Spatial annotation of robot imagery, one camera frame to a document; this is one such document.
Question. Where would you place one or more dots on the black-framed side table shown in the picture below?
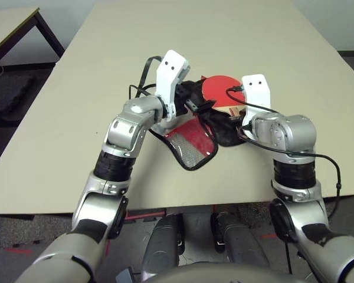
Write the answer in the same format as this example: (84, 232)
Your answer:
(6, 26)

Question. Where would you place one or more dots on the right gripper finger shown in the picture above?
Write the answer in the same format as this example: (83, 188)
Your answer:
(236, 118)

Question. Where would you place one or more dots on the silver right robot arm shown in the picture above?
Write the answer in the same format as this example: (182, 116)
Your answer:
(292, 132)

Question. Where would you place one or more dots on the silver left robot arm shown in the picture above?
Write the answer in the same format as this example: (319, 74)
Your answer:
(127, 129)

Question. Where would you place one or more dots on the red black paddle case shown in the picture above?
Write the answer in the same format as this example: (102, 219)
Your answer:
(194, 138)

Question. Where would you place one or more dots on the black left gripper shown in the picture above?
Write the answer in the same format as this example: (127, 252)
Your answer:
(186, 92)

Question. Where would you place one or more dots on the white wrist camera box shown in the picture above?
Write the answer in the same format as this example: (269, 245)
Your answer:
(168, 76)
(258, 91)

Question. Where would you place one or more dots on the grey left robot leg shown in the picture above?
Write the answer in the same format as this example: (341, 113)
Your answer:
(162, 247)

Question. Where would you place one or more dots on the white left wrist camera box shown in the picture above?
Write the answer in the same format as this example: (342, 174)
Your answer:
(168, 76)

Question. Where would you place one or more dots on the grey right robot leg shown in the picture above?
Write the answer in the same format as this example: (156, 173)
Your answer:
(239, 241)

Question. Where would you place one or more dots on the grey robot torso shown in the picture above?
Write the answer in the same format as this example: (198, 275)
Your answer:
(209, 274)

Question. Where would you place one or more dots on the grey robot leg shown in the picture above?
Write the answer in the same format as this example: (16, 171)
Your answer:
(162, 247)
(239, 241)

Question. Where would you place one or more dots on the dark foam floor mat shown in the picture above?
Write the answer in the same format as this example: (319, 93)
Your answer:
(9, 91)

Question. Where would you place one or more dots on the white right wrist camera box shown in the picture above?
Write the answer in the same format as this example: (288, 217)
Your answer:
(258, 91)

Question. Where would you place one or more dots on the red ping-pong paddle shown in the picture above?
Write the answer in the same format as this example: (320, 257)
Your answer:
(218, 88)

